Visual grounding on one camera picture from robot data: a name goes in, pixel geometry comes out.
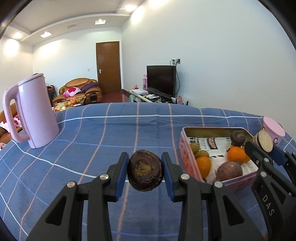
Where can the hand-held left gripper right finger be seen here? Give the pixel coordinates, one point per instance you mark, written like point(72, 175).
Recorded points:
point(167, 176)

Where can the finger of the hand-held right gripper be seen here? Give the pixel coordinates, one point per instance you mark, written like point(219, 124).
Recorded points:
point(278, 157)
point(254, 151)

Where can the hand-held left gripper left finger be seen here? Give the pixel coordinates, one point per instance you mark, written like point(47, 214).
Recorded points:
point(121, 176)

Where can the cut taro piece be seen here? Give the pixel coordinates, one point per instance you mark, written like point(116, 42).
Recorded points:
point(263, 140)

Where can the orange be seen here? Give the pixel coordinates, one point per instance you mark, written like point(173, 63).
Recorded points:
point(237, 154)
point(203, 166)

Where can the dark passion fruit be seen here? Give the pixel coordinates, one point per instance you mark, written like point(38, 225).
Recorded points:
point(238, 138)

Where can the dark cut beetroot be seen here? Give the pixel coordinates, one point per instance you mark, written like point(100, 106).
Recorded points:
point(144, 170)

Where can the pink tin box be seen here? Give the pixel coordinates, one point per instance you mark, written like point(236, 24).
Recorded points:
point(186, 153)

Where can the brown kiwi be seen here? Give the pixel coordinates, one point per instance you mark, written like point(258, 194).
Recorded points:
point(202, 153)
point(193, 147)

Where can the pink cartoon cup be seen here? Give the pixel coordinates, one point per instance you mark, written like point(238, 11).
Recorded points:
point(274, 131)

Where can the blue checked cloth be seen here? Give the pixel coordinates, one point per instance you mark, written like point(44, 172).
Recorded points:
point(92, 139)

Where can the white television stand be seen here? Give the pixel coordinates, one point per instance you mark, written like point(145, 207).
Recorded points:
point(148, 97)

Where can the white flat box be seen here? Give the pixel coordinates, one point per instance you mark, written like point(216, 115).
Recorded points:
point(139, 91)

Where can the cluttered coffee table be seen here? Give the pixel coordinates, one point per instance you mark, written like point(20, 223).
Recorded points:
point(67, 104)

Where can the purple blanket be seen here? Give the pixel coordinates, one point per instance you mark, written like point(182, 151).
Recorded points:
point(89, 87)

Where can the black flat television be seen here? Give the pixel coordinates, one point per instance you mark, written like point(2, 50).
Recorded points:
point(160, 80)

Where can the pink gift bag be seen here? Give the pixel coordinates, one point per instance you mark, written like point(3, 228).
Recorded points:
point(145, 82)

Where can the pink floral pillow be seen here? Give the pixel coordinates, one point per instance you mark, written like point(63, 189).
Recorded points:
point(70, 91)
point(16, 121)

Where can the brown leather armchair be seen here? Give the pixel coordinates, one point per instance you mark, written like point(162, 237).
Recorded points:
point(78, 82)

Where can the pink electric kettle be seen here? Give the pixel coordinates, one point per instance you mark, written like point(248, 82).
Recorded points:
point(34, 111)

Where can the brown wooden door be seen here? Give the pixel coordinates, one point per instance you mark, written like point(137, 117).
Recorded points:
point(108, 67)

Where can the black folding chairs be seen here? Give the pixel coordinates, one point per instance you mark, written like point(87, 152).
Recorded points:
point(51, 91)

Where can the long brown leather sofa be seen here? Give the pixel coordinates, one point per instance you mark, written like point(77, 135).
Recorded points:
point(5, 136)

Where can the square ceiling light panel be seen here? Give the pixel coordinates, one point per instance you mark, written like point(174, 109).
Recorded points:
point(45, 34)
point(100, 22)

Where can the ceiling air vent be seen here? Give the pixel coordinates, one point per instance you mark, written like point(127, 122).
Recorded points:
point(72, 26)

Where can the recessed ceiling spotlight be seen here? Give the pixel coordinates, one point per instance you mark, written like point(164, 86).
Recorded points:
point(17, 34)
point(129, 7)

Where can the wall power socket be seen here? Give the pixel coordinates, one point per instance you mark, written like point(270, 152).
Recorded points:
point(175, 61)

